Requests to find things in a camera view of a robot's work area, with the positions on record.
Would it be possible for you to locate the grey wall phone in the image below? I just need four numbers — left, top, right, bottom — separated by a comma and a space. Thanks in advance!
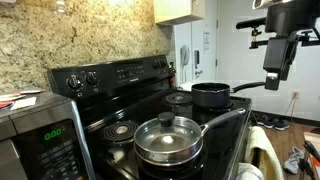
179, 44, 191, 84

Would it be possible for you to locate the flat red packet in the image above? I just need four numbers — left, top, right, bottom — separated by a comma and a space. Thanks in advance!
0, 100, 15, 110

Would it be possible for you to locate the steel frying pan black handle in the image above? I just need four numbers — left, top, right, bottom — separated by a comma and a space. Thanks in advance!
133, 107, 247, 168

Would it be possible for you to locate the black clamp tool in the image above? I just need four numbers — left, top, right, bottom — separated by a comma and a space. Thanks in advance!
303, 140, 320, 164

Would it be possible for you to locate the light wooden wall cabinet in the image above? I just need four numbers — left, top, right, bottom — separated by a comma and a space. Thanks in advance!
153, 0, 206, 27

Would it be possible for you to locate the steel black microwave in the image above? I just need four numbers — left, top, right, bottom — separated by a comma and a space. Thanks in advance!
0, 91, 98, 180

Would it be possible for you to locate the white towel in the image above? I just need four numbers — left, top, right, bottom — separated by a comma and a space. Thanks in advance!
235, 162, 265, 180

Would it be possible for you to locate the orange power cord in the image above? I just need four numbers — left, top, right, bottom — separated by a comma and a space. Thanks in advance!
284, 97, 298, 119

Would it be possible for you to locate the light wooden table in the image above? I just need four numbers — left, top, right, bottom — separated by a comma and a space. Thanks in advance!
302, 131, 320, 180

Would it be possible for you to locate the black stereo camera bar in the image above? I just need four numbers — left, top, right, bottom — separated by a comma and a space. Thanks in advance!
235, 17, 268, 30

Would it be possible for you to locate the white paper card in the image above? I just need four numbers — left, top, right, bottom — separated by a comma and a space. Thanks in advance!
9, 96, 38, 111

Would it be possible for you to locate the black saucepan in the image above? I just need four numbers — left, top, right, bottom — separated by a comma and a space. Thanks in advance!
190, 81, 266, 110

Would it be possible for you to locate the pale yellow towel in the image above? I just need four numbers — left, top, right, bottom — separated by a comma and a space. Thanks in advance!
244, 125, 285, 180

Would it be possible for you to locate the red white paper packet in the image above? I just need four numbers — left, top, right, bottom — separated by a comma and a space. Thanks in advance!
13, 88, 48, 96
0, 94, 27, 102

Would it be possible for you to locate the coil burner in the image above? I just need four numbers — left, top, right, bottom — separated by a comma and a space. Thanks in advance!
100, 119, 140, 145
164, 92, 194, 105

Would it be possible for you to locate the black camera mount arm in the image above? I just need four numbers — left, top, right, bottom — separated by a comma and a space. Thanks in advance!
248, 28, 320, 50

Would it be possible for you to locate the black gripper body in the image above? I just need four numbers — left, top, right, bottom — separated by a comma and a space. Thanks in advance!
263, 0, 320, 81

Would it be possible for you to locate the glass lid black knob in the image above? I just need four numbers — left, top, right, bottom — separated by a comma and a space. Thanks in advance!
133, 111, 204, 158

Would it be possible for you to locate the white door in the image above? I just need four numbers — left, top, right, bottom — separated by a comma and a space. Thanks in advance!
190, 0, 219, 84

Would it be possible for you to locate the black door lock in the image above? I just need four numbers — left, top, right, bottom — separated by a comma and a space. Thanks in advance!
193, 49, 201, 70

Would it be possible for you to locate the white grey sneaker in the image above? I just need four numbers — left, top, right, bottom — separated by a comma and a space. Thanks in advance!
282, 146, 305, 175

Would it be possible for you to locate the paper sign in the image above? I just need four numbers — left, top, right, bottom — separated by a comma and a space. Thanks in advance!
202, 30, 212, 54

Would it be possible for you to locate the black electric stove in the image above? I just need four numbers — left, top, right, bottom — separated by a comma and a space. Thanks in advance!
48, 54, 253, 180

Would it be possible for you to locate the dark sneaker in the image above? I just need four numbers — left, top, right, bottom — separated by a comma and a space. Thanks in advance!
274, 119, 291, 131
252, 113, 268, 126
262, 117, 276, 130

